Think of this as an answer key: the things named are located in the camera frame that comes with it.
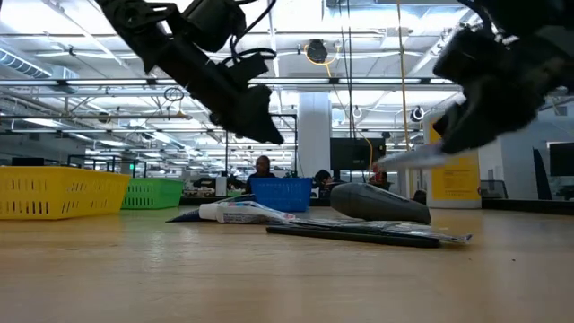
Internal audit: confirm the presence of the white building column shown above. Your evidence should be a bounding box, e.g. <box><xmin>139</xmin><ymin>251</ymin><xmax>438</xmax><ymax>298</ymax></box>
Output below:
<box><xmin>298</xmin><ymin>92</ymin><xmax>333</xmax><ymax>180</ymax></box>

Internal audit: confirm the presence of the yellow plastic basket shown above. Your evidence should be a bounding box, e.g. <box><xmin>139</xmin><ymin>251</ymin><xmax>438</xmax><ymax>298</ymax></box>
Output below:
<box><xmin>0</xmin><ymin>166</ymin><xmax>132</xmax><ymax>221</ymax></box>

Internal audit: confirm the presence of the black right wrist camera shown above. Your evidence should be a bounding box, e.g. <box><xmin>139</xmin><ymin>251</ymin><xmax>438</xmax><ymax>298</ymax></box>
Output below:
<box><xmin>432</xmin><ymin>26</ymin><xmax>500</xmax><ymax>86</ymax></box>

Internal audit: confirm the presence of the blue plastic basket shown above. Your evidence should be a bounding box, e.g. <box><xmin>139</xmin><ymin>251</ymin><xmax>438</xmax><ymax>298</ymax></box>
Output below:
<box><xmin>249</xmin><ymin>177</ymin><xmax>314</xmax><ymax>214</ymax></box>

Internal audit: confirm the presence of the black hanging cable reel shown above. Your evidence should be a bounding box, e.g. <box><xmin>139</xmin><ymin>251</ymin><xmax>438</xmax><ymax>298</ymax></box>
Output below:
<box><xmin>307</xmin><ymin>39</ymin><xmax>329</xmax><ymax>65</ymax></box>

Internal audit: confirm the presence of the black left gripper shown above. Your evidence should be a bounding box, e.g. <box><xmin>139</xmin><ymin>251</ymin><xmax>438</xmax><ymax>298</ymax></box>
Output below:
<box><xmin>209</xmin><ymin>84</ymin><xmax>285</xmax><ymax>146</ymax></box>

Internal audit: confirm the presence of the black hanging cable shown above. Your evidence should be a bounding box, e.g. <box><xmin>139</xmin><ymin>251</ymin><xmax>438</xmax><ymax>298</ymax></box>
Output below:
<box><xmin>338</xmin><ymin>0</ymin><xmax>356</xmax><ymax>141</ymax></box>

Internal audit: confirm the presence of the green plastic basket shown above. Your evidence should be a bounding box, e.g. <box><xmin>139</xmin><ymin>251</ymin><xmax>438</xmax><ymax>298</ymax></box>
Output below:
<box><xmin>120</xmin><ymin>178</ymin><xmax>186</xmax><ymax>211</ymax></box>

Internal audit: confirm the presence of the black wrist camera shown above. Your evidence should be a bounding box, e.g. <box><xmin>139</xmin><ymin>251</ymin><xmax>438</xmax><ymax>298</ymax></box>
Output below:
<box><xmin>218</xmin><ymin>51</ymin><xmax>271</xmax><ymax>89</ymax></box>
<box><xmin>432</xmin><ymin>26</ymin><xmax>500</xmax><ymax>86</ymax></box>

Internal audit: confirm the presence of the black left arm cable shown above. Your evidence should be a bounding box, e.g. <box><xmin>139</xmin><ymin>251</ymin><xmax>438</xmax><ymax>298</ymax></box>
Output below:
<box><xmin>228</xmin><ymin>0</ymin><xmax>278</xmax><ymax>62</ymax></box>

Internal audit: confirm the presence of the person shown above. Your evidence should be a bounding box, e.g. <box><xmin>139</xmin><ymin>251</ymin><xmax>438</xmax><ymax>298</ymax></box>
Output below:
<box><xmin>313</xmin><ymin>169</ymin><xmax>344</xmax><ymax>199</ymax></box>
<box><xmin>245</xmin><ymin>154</ymin><xmax>277</xmax><ymax>195</ymax></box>
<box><xmin>369</xmin><ymin>161</ymin><xmax>390</xmax><ymax>190</ymax></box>

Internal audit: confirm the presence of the yellow hanging cable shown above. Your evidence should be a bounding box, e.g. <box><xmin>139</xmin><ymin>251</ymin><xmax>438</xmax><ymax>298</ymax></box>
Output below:
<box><xmin>396</xmin><ymin>0</ymin><xmax>412</xmax><ymax>153</ymax></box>

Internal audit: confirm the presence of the black comb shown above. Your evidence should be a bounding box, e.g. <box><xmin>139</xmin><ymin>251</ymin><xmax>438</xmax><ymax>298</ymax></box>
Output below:
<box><xmin>265</xmin><ymin>218</ymin><xmax>474</xmax><ymax>249</ymax></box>

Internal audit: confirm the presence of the dark blue sachet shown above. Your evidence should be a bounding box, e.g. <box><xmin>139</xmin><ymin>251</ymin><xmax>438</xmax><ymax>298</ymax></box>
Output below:
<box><xmin>165</xmin><ymin>208</ymin><xmax>204</xmax><ymax>224</ymax></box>

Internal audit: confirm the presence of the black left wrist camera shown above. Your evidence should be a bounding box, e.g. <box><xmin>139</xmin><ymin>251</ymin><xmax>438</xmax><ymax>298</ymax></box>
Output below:
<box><xmin>218</xmin><ymin>51</ymin><xmax>271</xmax><ymax>89</ymax></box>

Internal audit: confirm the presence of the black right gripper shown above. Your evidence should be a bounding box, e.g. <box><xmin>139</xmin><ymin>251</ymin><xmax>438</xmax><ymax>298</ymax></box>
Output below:
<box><xmin>432</xmin><ymin>62</ymin><xmax>564</xmax><ymax>156</ymax></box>

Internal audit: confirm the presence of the black monitor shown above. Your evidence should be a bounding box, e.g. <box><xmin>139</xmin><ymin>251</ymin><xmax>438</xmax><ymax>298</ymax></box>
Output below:
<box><xmin>549</xmin><ymin>142</ymin><xmax>574</xmax><ymax>177</ymax></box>
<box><xmin>330</xmin><ymin>137</ymin><xmax>387</xmax><ymax>172</ymax></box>

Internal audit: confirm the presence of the black stand frame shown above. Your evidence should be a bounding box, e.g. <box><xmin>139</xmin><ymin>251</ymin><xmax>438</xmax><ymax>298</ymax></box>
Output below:
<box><xmin>66</xmin><ymin>154</ymin><xmax>148</xmax><ymax>179</ymax></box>
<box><xmin>223</xmin><ymin>112</ymin><xmax>299</xmax><ymax>179</ymax></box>

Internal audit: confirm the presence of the grey travel bottle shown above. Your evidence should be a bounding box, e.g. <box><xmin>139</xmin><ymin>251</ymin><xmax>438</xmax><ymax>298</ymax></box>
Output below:
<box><xmin>330</xmin><ymin>182</ymin><xmax>432</xmax><ymax>226</ymax></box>

